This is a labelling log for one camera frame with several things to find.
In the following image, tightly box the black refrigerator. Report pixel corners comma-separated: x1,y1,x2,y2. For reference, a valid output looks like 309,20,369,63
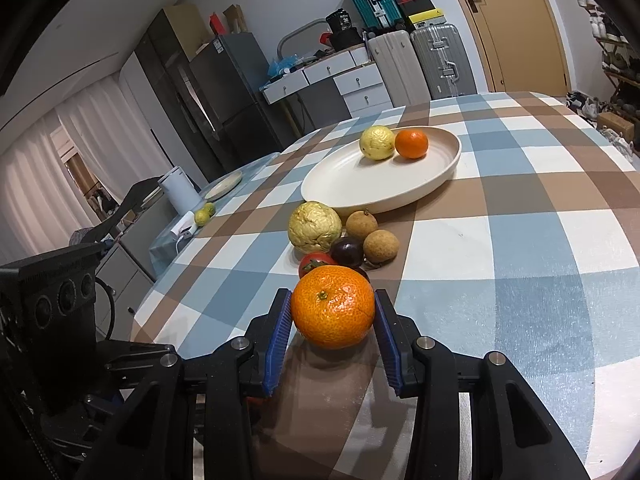
134,3,296,182

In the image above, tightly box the stack of shoe boxes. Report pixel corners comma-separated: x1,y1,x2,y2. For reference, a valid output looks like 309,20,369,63
395,0,446,32

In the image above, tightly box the large orange mandarin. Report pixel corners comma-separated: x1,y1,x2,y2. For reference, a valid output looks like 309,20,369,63
395,129,428,159

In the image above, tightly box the white handheld device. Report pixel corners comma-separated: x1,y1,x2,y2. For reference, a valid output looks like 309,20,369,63
170,211,198,240

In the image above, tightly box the smooth yellow guava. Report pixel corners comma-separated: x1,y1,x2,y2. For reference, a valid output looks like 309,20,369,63
359,126,395,162

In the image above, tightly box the white drawer cabinet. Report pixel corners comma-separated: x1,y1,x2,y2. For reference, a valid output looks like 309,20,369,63
333,63,393,117

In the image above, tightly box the white curtain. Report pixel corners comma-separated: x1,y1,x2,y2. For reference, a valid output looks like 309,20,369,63
1,73,171,263

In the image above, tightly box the brown longan fruit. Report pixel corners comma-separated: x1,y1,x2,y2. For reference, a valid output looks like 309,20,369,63
363,230,399,264
345,210,378,240

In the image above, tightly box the silver suitcase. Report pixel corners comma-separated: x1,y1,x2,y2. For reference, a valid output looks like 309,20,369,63
410,23,477,100

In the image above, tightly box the white desk with drawers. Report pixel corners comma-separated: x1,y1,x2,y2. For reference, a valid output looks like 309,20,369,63
262,44,371,104

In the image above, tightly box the wooden door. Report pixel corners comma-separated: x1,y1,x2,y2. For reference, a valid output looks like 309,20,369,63
458,0,570,96

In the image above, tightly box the beige suitcase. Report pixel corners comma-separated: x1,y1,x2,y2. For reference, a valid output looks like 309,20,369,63
367,30,431,106

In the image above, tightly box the wooden shoe rack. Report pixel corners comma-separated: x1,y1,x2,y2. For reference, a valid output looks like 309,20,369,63
577,0,639,156

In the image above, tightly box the small beige plate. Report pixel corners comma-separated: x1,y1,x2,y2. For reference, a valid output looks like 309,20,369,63
204,170,243,202

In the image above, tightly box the wrinkled yellow guava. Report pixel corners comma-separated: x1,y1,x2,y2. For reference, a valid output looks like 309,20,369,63
288,200,343,254

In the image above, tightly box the dark purple plum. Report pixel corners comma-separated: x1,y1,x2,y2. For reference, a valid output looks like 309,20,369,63
329,236,364,268
352,266,370,282

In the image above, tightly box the small green lemon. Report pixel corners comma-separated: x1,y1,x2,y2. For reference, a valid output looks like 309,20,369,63
194,208,210,228
203,203,216,217

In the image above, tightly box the red tomato with stem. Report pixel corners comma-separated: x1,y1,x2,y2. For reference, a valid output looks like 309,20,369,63
298,252,336,278

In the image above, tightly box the oblong red tomato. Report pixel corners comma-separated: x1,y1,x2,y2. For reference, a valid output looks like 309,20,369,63
246,396,269,410

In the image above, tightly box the large cream plate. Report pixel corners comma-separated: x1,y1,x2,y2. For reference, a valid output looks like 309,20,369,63
300,126,462,214

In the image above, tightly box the checkered tablecloth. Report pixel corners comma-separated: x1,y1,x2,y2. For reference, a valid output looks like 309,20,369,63
132,92,639,479

